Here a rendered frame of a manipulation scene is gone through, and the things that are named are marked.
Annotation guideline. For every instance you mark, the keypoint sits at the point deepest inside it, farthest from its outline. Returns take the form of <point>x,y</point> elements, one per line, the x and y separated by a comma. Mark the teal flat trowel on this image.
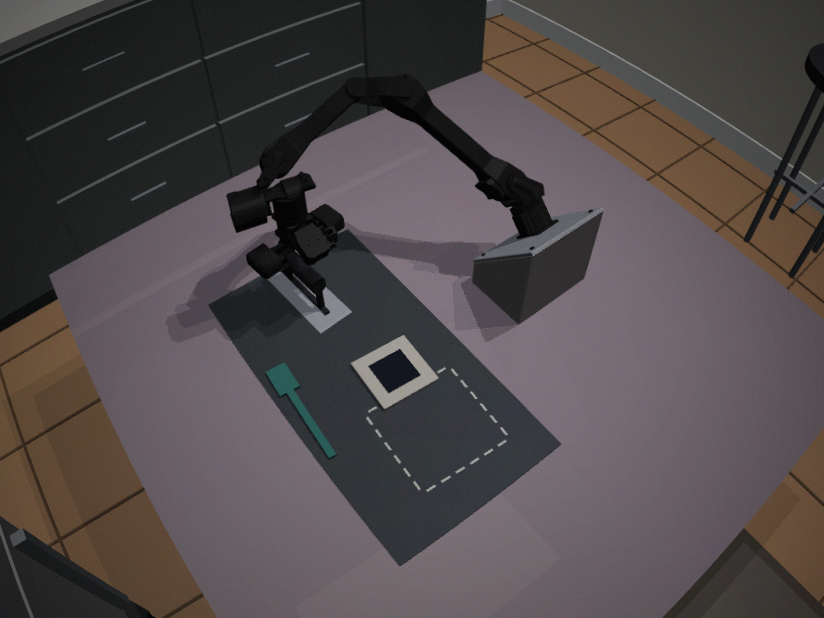
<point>285,384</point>

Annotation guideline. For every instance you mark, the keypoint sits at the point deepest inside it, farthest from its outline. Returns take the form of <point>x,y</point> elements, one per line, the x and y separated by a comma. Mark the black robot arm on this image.
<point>404,96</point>

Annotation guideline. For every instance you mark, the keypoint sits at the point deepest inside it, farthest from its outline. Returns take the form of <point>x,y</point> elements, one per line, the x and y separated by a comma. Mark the tan square tile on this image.
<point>394,372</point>

